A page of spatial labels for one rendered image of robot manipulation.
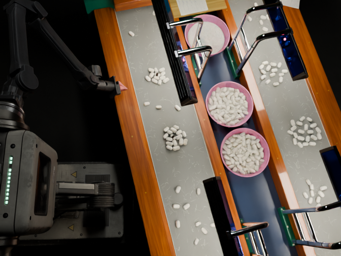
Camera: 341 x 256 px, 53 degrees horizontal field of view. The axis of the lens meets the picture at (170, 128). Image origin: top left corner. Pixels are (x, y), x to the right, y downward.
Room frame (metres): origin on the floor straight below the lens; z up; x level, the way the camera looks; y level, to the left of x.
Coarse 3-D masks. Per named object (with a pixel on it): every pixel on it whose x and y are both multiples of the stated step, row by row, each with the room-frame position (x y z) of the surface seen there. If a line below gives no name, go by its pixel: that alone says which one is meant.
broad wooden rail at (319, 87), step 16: (288, 16) 1.38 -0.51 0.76; (304, 32) 1.30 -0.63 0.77; (304, 48) 1.20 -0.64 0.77; (304, 64) 1.09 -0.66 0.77; (320, 64) 1.12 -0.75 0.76; (320, 80) 1.02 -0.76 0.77; (320, 96) 0.92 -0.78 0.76; (320, 112) 0.83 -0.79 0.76; (336, 112) 0.85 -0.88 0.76; (336, 128) 0.76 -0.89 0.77; (336, 144) 0.67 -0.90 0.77
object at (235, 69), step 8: (256, 8) 1.10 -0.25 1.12; (264, 8) 1.11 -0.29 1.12; (248, 16) 1.08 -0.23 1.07; (240, 24) 1.08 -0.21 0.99; (240, 32) 1.08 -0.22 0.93; (272, 32) 0.99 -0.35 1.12; (280, 32) 1.00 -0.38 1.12; (288, 32) 1.02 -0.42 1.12; (232, 40) 1.08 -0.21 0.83; (256, 40) 0.95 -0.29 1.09; (248, 48) 0.97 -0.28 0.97; (232, 56) 1.05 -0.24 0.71; (240, 56) 0.98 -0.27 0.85; (248, 56) 0.94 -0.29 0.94; (232, 64) 1.00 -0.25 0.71; (240, 64) 0.95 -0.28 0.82; (232, 72) 0.96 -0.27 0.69
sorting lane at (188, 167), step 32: (128, 32) 1.01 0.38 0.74; (128, 64) 0.81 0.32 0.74; (160, 64) 0.86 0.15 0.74; (160, 96) 0.68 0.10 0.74; (160, 128) 0.50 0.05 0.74; (192, 128) 0.54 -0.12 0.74; (160, 160) 0.33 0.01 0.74; (192, 160) 0.37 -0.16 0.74; (160, 192) 0.17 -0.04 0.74; (192, 192) 0.21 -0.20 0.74; (192, 224) 0.06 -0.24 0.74
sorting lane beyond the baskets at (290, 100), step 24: (240, 0) 1.42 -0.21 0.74; (264, 24) 1.30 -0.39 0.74; (264, 48) 1.14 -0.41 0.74; (288, 72) 1.03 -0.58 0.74; (264, 96) 0.84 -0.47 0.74; (288, 96) 0.88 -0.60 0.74; (288, 120) 0.74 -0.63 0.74; (312, 120) 0.78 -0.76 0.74; (288, 144) 0.60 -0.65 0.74; (288, 168) 0.47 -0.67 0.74; (312, 168) 0.51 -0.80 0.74; (312, 216) 0.25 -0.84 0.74; (336, 216) 0.29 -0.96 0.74; (336, 240) 0.17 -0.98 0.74
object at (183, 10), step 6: (180, 0) 1.28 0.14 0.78; (186, 0) 1.29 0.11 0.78; (192, 0) 1.30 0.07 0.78; (198, 0) 1.31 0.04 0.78; (204, 0) 1.33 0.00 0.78; (180, 6) 1.24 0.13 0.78; (186, 6) 1.25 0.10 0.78; (192, 6) 1.26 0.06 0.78; (198, 6) 1.27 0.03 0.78; (204, 6) 1.28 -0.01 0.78; (180, 12) 1.20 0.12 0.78; (186, 12) 1.21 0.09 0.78; (192, 12) 1.22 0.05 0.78
